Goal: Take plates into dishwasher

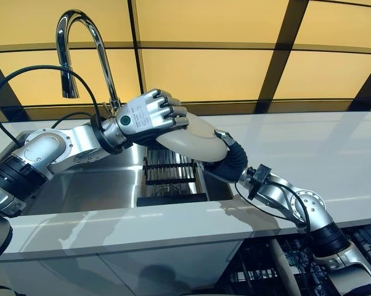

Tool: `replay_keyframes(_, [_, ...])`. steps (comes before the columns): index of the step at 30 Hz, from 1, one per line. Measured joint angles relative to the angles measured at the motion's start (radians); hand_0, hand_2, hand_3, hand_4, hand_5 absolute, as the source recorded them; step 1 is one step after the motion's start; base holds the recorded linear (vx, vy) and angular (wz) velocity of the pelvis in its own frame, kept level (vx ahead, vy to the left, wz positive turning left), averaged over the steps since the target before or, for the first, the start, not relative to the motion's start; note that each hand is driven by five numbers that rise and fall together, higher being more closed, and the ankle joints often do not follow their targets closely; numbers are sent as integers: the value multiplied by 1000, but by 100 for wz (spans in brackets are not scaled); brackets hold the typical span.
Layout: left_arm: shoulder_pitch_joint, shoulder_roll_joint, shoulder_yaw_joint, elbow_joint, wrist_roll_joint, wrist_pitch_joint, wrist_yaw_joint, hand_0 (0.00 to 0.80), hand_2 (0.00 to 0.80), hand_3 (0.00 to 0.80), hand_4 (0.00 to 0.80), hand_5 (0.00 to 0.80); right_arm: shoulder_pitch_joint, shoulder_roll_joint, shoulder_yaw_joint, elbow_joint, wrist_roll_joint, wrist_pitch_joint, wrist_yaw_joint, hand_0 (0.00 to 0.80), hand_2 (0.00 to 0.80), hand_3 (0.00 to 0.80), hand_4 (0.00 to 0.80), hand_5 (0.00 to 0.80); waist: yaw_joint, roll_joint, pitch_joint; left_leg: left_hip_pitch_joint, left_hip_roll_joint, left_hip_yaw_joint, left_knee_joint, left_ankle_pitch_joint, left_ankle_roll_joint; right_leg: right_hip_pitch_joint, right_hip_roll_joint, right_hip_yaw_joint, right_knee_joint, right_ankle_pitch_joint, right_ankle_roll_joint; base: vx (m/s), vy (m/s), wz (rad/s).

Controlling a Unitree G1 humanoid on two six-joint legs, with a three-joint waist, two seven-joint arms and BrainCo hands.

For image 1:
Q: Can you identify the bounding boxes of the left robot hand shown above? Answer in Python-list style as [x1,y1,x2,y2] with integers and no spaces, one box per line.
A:
[115,88,190,147]

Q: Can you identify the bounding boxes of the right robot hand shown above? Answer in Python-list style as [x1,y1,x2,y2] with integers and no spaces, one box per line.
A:
[203,129,250,184]

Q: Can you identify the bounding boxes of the white round plate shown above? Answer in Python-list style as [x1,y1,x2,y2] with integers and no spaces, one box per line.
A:
[156,112,230,163]
[267,239,301,296]

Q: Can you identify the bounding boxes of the black steel dish rack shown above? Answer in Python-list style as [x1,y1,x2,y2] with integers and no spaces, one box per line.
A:
[136,144,210,208]

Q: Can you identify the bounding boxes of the chrome gooseneck faucet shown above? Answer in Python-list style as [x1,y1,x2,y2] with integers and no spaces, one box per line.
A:
[55,9,122,115]

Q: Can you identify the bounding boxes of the stainless steel sink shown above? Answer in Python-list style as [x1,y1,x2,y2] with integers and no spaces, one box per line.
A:
[9,129,235,217]

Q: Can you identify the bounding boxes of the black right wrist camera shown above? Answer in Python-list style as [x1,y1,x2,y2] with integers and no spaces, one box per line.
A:
[248,164,271,200]

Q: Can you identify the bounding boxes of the wire dishwasher rack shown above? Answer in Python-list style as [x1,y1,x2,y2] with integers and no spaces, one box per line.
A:
[228,224,371,296]

